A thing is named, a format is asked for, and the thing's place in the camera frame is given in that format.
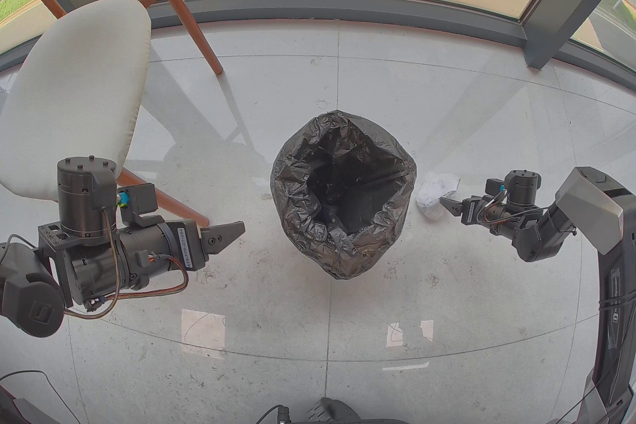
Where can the white paper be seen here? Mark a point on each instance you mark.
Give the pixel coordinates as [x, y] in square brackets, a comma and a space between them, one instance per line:
[437, 186]

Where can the white cushioned wooden chair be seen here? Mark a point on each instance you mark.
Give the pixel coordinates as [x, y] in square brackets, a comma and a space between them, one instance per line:
[79, 89]

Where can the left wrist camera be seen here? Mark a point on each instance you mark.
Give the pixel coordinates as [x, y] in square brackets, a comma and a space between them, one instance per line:
[141, 198]

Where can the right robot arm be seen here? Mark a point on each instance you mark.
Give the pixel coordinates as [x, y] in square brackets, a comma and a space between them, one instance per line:
[591, 208]

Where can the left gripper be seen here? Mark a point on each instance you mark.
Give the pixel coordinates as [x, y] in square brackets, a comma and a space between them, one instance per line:
[144, 253]

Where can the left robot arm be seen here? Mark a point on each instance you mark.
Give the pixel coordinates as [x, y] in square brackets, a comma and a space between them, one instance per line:
[84, 198]

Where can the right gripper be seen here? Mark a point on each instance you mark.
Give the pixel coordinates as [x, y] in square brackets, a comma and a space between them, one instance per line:
[469, 211]

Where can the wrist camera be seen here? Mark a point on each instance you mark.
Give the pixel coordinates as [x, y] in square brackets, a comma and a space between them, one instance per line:
[494, 187]
[141, 198]

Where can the black plastic bag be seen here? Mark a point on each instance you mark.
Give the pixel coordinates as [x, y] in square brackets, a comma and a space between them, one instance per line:
[298, 193]

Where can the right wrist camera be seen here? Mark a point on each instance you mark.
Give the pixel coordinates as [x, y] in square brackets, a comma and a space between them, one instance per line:
[494, 187]

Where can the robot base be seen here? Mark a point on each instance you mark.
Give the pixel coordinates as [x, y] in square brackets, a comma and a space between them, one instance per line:
[338, 414]

